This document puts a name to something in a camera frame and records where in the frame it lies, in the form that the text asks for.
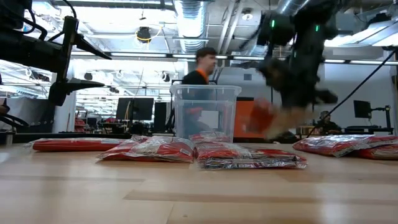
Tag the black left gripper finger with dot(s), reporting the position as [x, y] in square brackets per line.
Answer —
[87, 45]
[62, 90]

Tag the red popcorn bag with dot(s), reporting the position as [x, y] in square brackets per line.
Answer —
[329, 146]
[77, 145]
[168, 151]
[118, 152]
[236, 157]
[211, 137]
[261, 116]
[382, 152]

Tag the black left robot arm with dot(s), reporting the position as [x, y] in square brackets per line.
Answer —
[12, 12]

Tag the black monitor on arm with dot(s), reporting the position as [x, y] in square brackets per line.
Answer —
[362, 109]

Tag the black hanging spotlight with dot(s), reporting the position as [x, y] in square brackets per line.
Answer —
[88, 76]
[166, 77]

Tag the dark grey cover sheet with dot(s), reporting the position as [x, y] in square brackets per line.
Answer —
[31, 115]

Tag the long LED light bar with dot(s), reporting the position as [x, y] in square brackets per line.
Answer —
[140, 55]

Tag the black computer monitor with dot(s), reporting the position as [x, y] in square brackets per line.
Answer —
[124, 109]
[143, 109]

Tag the orange cabinet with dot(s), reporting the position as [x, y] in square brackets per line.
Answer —
[242, 121]

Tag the clear plastic bin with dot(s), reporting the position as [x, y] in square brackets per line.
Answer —
[224, 93]

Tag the ceiling light panel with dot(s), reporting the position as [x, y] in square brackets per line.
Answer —
[357, 37]

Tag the round ceiling fixture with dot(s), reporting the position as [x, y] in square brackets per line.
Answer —
[247, 15]

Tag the black desk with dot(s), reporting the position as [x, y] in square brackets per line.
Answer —
[367, 128]

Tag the standing person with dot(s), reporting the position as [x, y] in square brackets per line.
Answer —
[199, 77]

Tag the black computer tower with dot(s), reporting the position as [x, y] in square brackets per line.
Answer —
[160, 116]

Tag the black ceiling camera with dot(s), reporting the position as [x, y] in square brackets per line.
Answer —
[143, 33]

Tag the low black metal frame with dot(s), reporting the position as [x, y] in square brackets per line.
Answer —
[175, 81]

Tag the ribbed silver ventilation duct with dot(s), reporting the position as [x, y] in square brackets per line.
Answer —
[191, 25]

